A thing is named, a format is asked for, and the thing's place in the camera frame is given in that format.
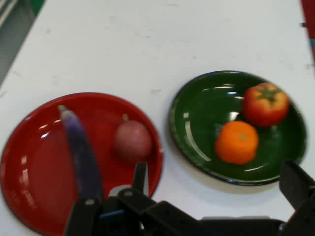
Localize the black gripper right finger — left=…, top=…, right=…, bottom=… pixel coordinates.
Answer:
left=279, top=159, right=315, bottom=236

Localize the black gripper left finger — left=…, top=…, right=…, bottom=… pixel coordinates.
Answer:
left=63, top=161, right=205, bottom=236

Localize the long purple eggplant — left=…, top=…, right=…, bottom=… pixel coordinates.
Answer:
left=57, top=105, right=104, bottom=200

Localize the pink round fruit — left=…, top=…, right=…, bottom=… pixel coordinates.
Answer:
left=113, top=114, right=155, bottom=163

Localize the orange mandarin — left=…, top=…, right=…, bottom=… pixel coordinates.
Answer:
left=214, top=120, right=260, bottom=166

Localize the red tomato with green stem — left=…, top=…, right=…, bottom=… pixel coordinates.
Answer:
left=242, top=82, right=291, bottom=127

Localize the round red plate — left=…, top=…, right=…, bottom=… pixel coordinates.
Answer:
left=0, top=92, right=164, bottom=235

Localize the round green plate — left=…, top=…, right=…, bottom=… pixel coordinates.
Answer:
left=168, top=70, right=309, bottom=186

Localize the red background object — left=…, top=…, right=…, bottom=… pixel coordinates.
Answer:
left=300, top=0, right=315, bottom=40

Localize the grey shelf with green edge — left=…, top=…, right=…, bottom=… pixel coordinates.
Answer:
left=0, top=0, right=47, bottom=86

